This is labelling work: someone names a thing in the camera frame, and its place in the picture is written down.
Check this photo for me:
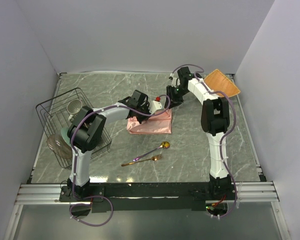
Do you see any grey striped mug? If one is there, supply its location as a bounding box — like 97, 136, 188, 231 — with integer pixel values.
66, 99, 83, 122

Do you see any pink satin napkin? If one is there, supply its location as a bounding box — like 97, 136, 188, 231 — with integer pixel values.
126, 109, 173, 135

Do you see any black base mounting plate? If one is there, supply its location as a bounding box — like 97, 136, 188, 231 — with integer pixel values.
58, 181, 238, 218

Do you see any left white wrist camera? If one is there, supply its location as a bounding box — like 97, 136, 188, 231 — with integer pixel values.
149, 96, 164, 115

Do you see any aluminium rail frame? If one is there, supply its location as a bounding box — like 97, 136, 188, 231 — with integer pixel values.
4, 181, 291, 240

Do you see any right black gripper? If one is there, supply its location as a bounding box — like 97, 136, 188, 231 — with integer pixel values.
164, 85, 190, 109

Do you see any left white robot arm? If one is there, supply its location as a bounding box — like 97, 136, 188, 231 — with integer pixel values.
67, 90, 151, 201

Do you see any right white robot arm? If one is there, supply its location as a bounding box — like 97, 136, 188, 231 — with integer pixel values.
164, 64, 233, 200

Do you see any black wire dish rack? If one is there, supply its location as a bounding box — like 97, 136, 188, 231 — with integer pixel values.
35, 87, 113, 169

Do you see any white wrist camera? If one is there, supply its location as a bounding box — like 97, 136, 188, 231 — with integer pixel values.
169, 74, 180, 88
149, 96, 164, 115

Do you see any clear glass bowl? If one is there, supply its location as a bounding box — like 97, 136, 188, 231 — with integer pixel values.
46, 134, 73, 159

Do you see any rose gold fork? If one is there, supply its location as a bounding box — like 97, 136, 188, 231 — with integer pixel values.
121, 154, 163, 167

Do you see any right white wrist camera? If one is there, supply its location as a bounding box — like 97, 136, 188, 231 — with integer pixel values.
169, 74, 180, 88

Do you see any teal green bowl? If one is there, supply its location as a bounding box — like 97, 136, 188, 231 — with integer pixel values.
60, 127, 71, 146

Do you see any gold spoon with purple handle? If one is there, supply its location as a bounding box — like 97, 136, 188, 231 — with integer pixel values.
132, 141, 171, 162

